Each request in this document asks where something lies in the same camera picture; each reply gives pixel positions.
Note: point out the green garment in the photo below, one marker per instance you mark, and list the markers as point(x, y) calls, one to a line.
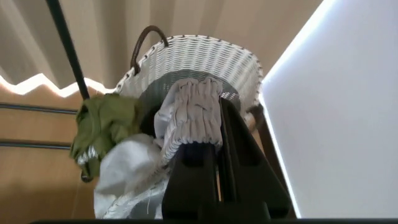
point(102, 124)

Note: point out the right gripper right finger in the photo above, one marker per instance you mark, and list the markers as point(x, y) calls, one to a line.
point(252, 193)

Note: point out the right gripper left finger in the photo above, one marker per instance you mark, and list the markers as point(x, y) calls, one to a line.
point(189, 193)

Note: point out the pale grey shorts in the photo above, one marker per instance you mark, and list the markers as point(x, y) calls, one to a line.
point(192, 115)

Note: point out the white laundry basket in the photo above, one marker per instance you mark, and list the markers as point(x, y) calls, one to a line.
point(202, 53)

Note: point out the black clothes rack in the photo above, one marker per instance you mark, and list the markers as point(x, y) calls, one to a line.
point(69, 46)

